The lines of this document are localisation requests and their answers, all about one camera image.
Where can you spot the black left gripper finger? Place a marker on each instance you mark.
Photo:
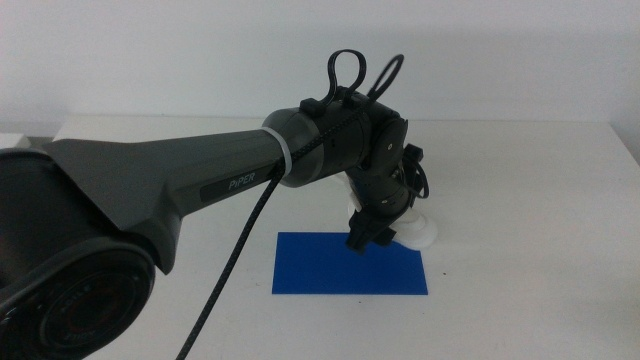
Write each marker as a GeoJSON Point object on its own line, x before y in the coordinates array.
{"type": "Point", "coordinates": [384, 234]}
{"type": "Point", "coordinates": [360, 235]}

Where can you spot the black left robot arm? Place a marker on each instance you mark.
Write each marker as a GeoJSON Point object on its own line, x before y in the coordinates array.
{"type": "Point", "coordinates": [150, 170]}

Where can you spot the blue rectangular mat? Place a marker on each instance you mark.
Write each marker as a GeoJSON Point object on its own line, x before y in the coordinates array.
{"type": "Point", "coordinates": [310, 270]}

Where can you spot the white side table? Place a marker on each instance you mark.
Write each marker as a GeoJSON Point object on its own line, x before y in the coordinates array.
{"type": "Point", "coordinates": [10, 141]}

